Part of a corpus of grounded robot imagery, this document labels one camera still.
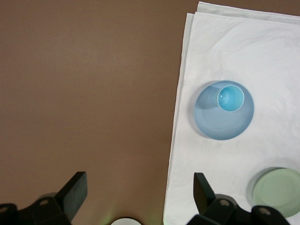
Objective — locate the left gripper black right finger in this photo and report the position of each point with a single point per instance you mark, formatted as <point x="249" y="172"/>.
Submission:
<point x="218" y="211"/>

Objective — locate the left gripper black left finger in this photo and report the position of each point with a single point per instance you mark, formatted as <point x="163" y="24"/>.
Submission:
<point x="51" y="208"/>

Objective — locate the blue cup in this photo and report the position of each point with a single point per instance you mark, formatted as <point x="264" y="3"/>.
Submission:
<point x="230" y="99"/>

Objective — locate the white Franka left arm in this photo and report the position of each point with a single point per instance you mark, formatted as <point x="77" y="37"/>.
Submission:
<point x="125" y="221"/>

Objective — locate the green round plate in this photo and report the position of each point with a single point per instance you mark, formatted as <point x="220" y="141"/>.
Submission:
<point x="276" y="192"/>

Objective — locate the blue round plate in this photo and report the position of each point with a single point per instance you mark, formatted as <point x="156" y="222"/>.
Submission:
<point x="222" y="126"/>

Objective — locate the white tablecloth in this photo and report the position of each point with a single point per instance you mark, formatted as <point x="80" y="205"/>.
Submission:
<point x="234" y="58"/>

